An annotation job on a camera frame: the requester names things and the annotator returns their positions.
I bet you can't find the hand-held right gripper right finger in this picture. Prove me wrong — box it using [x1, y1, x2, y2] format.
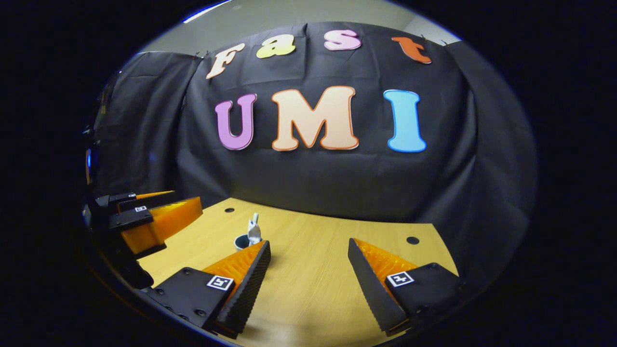
[347, 237, 466, 336]

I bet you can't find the wooden desktop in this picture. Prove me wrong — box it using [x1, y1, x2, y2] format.
[137, 197, 458, 347]

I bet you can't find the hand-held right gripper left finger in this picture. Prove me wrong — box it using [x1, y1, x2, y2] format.
[145, 240, 271, 338]

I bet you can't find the light blue cup wooden handle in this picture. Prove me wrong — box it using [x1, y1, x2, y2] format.
[234, 235, 263, 251]

